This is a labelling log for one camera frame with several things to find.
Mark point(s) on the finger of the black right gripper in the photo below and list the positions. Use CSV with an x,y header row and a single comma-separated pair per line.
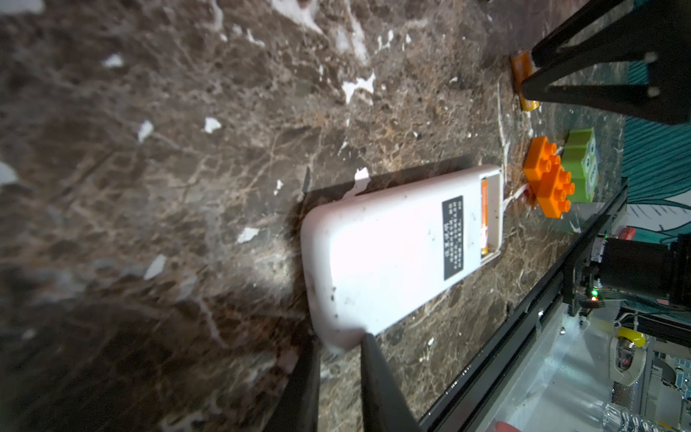
x,y
583,29
664,99

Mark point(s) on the orange AA battery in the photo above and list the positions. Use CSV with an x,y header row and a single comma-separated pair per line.
x,y
523,67
484,224

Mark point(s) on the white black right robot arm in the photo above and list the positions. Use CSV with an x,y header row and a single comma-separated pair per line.
x,y
658,34

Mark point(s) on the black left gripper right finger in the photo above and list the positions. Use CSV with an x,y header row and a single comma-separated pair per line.
x,y
383,405

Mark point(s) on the orange toy brick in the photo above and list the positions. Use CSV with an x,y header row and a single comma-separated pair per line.
x,y
549,181

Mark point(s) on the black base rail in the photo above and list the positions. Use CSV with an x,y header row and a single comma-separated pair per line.
x,y
477,386

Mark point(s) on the white red remote control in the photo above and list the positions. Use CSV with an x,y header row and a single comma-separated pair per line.
x,y
371,260

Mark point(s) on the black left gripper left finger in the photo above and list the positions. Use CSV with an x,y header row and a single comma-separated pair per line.
x,y
298,408

